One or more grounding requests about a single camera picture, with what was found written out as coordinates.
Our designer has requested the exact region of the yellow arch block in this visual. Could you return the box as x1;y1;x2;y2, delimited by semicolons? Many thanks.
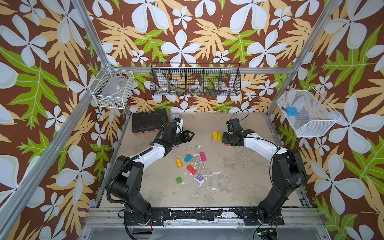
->
213;131;218;141

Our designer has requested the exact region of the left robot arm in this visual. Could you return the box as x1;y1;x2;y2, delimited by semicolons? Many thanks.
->
106;130;195;224

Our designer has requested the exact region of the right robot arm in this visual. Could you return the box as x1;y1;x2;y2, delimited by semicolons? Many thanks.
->
222;132;308;224

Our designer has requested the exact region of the teal block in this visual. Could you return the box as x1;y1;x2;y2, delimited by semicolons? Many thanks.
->
184;155;193;163

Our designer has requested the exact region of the orange supermarket block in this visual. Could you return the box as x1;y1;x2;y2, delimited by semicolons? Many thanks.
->
176;159;183;168

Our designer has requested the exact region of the magenta block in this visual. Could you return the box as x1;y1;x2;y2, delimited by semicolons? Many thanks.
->
200;152;207;162

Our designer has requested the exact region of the red rectangular block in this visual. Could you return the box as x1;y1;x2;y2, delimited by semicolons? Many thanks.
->
187;165;197;175

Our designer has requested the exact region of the green square block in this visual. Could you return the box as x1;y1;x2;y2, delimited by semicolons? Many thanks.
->
176;177;183;184

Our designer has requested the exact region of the clear plastic cup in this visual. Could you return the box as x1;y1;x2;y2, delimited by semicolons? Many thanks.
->
170;113;181;121

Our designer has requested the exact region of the black tool case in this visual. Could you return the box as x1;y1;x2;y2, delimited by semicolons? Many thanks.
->
132;109;168;134

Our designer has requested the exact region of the purple number nine cube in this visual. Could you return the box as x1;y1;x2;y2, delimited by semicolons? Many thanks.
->
197;175;204;182

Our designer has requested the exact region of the blue object in basket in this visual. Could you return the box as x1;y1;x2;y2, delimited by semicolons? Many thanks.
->
285;107;299;117

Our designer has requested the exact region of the white mesh basket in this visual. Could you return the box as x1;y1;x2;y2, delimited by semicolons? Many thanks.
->
277;87;341;138

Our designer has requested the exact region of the black wire basket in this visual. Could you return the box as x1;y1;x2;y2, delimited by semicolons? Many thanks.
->
149;63;242;96

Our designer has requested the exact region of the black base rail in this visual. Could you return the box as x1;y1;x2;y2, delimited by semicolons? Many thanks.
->
124;206;285;227

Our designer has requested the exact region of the white wire basket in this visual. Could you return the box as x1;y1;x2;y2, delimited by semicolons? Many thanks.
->
90;64;136;110

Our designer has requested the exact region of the aluminium frame structure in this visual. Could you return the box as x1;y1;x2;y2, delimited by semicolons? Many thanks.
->
1;1;339;240

